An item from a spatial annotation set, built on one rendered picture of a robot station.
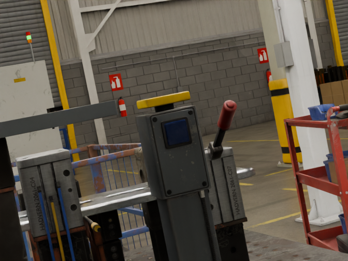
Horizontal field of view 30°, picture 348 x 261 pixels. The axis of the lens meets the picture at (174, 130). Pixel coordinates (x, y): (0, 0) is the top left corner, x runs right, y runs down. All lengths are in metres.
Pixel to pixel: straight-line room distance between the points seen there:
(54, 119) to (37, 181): 0.21
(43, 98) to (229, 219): 8.27
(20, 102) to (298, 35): 5.08
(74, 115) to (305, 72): 4.29
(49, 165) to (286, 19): 4.13
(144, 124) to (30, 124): 0.16
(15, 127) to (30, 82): 8.47
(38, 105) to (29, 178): 8.27
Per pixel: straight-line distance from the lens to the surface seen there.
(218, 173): 1.03
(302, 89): 4.98
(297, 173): 3.73
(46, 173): 0.97
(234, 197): 1.04
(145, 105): 0.84
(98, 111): 0.78
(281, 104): 8.20
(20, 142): 9.17
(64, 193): 0.97
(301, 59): 5.00
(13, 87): 9.19
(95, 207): 1.10
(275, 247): 1.82
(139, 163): 1.41
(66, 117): 0.78
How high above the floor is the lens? 1.16
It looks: 3 degrees down
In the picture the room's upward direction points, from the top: 11 degrees counter-clockwise
